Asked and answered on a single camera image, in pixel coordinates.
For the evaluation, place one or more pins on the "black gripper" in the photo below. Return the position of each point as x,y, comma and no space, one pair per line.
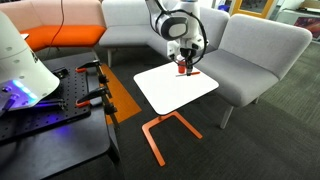
187,55

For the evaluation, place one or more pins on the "orange pen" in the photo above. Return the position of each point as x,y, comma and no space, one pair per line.
195,73

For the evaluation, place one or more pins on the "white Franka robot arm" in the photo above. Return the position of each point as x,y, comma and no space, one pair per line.
20,66

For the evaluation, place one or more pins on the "red plastic cup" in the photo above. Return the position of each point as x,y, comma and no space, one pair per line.
181,68

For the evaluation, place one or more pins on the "grey sofa seat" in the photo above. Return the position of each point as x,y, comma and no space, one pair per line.
253,46

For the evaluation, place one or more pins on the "grey corner sofa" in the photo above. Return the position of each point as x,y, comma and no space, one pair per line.
126,20

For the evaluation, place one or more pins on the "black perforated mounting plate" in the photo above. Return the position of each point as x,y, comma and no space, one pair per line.
75,88

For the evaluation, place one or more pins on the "orange and pink sofa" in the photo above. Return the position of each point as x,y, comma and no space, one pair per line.
66,36

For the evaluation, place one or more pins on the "grey desk with poster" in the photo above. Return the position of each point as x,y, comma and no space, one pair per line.
308,25

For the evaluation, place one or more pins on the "black robot cart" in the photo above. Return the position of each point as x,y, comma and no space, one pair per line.
66,146

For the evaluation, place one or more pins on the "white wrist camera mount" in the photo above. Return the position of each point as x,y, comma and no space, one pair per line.
172,49

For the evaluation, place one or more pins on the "white side table orange frame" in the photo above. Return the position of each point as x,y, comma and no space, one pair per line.
173,95

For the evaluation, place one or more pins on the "yellow door frame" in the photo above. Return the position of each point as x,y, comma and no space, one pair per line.
235,8

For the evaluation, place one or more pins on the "small black bracket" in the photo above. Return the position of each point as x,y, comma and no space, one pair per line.
60,73

